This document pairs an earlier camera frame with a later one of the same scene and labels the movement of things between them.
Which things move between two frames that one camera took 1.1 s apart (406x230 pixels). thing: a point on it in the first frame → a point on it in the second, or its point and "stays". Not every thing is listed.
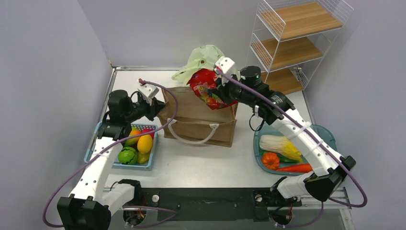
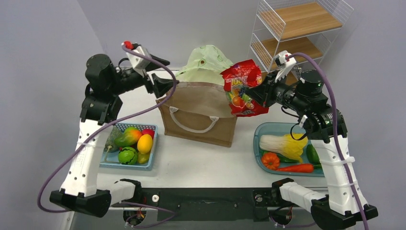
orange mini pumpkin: x=270 y=160 stays
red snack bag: x=203 y=81 → x=237 y=78
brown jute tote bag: x=195 y=121 stays
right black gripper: x=222 y=92 → x=263 y=94
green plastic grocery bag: x=204 y=57 stays
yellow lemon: x=144 y=143 stays
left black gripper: x=155 y=108 → x=161 y=85
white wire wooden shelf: x=290 y=37 stays
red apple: x=147 y=130 stays
